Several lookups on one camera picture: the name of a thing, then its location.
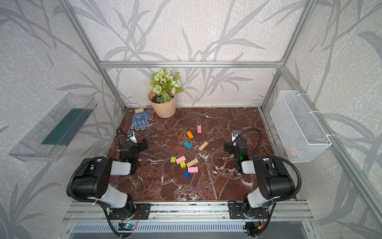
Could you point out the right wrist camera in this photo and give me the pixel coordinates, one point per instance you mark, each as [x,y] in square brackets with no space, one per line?
[234,135]

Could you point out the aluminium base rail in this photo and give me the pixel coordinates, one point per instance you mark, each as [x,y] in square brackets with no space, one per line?
[193,211]

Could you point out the long pink wood block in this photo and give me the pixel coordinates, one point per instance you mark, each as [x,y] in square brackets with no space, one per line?
[180,159]

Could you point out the blue wood block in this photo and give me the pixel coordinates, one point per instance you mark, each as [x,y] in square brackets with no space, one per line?
[186,174]

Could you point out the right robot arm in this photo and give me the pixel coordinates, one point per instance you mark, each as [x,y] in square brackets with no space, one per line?
[278,180]

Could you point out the yellow wood block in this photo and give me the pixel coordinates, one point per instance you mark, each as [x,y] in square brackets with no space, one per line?
[183,164]

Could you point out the left circuit board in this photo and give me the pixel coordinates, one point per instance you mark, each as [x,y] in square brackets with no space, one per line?
[127,226]

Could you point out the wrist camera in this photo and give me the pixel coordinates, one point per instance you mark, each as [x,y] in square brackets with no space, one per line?
[131,136]
[234,135]

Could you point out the orange wood block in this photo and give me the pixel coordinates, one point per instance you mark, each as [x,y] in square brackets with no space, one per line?
[190,135]

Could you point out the teal triangular wood block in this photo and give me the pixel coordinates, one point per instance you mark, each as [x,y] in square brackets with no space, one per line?
[187,145]

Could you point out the pink object in basket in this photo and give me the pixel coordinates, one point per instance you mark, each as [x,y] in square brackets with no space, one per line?
[294,152]

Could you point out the white wire mesh basket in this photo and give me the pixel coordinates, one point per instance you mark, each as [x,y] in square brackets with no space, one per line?
[298,126]

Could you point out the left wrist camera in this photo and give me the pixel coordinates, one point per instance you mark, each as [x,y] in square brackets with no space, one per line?
[131,136]

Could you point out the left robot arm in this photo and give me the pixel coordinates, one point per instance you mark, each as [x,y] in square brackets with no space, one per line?
[90,183]

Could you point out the blue work glove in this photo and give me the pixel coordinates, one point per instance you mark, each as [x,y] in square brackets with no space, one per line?
[140,120]

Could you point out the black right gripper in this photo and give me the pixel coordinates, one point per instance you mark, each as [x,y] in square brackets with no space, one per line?
[230,148]

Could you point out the beige flower pot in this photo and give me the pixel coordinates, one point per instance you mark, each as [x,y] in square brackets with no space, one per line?
[165,110]

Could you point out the clear plastic wall shelf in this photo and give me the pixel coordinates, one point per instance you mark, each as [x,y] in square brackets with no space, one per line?
[47,141]

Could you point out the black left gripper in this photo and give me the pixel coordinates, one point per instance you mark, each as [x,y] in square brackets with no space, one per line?
[141,145]

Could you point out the natural wood block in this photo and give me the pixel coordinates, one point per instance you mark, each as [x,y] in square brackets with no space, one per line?
[203,146]
[192,163]

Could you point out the green white artificial flowers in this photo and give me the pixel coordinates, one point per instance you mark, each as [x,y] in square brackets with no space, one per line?
[165,85]

